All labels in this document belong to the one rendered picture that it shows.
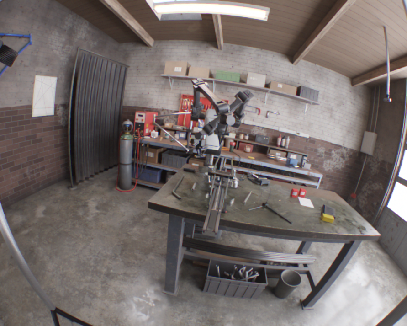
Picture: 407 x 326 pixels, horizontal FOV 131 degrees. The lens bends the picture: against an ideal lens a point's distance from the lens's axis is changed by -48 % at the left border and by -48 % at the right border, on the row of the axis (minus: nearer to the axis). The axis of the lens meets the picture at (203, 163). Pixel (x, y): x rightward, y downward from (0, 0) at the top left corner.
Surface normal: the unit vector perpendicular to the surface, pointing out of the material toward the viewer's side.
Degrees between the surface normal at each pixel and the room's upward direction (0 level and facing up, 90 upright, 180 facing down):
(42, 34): 90
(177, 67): 90
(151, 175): 90
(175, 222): 90
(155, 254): 0
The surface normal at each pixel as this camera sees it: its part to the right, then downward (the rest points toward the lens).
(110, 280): 0.15, -0.95
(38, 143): 0.97, 0.19
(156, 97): -0.16, 0.25
